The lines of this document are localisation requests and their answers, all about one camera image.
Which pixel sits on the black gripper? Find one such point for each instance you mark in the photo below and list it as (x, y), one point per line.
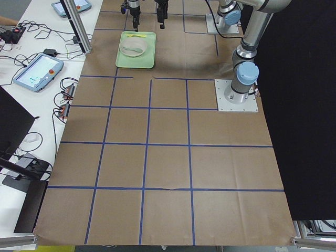
(134, 11)

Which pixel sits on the yellow plastic fork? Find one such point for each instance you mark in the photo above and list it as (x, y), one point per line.
(136, 35)

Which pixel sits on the white round plate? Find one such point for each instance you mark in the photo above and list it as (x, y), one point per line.
(133, 42)

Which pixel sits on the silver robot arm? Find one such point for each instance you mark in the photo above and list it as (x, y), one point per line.
(228, 13)
(245, 71)

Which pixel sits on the light green plastic tray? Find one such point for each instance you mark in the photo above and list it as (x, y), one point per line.
(144, 61)

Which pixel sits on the green plastic spoon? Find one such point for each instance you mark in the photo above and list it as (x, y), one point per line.
(138, 50)

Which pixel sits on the black power adapter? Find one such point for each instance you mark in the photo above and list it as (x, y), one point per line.
(50, 52)

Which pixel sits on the orange black connector box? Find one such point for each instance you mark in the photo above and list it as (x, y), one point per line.
(68, 92)

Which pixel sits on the near teach pendant tablet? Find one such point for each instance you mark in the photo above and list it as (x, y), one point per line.
(39, 72)

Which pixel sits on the brown paper table cover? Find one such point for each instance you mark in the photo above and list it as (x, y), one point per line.
(147, 158)

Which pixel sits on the black curtain panel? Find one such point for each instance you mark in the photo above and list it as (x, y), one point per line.
(296, 58)

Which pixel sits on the black monitor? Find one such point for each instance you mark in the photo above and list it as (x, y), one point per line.
(16, 122)

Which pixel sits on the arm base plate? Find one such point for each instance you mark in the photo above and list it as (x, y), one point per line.
(212, 23)
(230, 101)

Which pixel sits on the aluminium frame post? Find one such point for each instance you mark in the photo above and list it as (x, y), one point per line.
(77, 25)

